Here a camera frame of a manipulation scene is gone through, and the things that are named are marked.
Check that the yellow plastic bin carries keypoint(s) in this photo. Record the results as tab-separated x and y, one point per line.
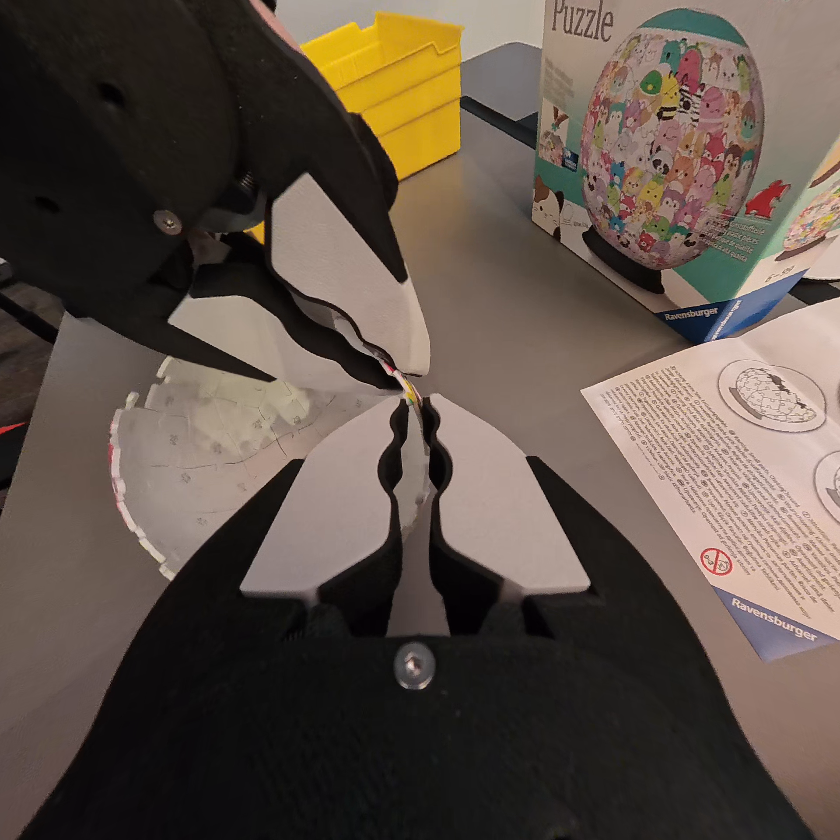
394	85

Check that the white stand foot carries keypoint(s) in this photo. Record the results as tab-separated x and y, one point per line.
825	262

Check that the white instruction leaflet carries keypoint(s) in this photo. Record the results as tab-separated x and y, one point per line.
722	459

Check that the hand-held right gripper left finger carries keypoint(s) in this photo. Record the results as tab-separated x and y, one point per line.
321	525

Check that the puzzle ball cardboard box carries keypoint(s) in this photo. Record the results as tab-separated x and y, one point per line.
656	164

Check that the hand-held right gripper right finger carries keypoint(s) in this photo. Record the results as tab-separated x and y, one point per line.
512	525

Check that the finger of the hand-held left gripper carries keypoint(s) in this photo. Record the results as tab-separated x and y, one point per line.
229	328
341	262

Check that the colourful puzzle ball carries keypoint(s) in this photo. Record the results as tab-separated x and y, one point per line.
197	446

